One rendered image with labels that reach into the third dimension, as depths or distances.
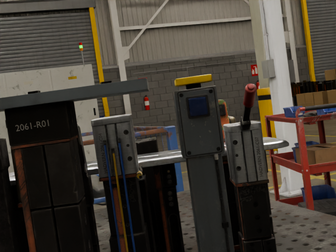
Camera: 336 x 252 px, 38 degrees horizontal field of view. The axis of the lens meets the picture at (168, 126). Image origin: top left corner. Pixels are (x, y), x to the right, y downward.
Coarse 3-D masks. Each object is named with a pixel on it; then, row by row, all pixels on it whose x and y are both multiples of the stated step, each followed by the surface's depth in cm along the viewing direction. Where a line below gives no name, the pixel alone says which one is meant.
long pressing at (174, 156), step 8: (224, 144) 120; (264, 144) 108; (272, 144) 108; (280, 144) 108; (288, 144) 110; (152, 152) 125; (160, 152) 122; (168, 152) 120; (176, 152) 119; (224, 152) 108; (96, 160) 124; (144, 160) 108; (152, 160) 108; (160, 160) 108; (168, 160) 108; (176, 160) 108; (184, 160) 108; (88, 168) 108; (96, 168) 108
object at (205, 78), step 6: (180, 78) 80; (186, 78) 80; (192, 78) 80; (198, 78) 80; (204, 78) 80; (210, 78) 80; (180, 84) 80; (186, 84) 81; (192, 84) 82; (198, 84) 82
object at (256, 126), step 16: (224, 128) 102; (240, 128) 96; (256, 128) 96; (240, 144) 97; (256, 144) 97; (240, 160) 97; (256, 160) 97; (240, 176) 97; (256, 176) 97; (240, 192) 98; (256, 192) 98; (240, 208) 99; (256, 208) 98; (240, 224) 102; (256, 224) 98; (240, 240) 103; (256, 240) 98; (272, 240) 98
